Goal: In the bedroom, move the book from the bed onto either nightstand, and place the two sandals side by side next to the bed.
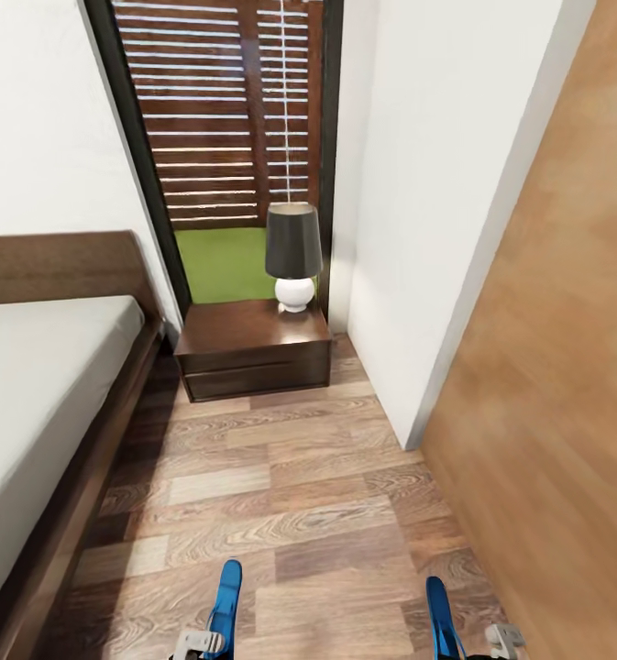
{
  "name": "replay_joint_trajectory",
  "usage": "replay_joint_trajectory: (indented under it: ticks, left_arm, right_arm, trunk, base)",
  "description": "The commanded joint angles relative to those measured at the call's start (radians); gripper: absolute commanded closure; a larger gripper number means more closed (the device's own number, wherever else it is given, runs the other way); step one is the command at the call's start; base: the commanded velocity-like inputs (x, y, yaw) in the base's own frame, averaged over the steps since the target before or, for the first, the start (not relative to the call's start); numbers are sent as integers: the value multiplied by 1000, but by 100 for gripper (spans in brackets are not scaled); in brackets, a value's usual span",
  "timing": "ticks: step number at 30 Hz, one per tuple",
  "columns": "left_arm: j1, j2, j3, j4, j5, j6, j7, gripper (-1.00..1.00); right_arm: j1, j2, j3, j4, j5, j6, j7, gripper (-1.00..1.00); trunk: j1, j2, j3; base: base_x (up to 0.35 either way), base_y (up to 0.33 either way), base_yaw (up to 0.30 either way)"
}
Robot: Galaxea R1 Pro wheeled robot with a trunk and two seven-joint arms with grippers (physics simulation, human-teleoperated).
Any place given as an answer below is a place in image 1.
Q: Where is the sandal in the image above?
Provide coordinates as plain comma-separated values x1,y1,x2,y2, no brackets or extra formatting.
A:
201,559,242,660
426,576,463,660

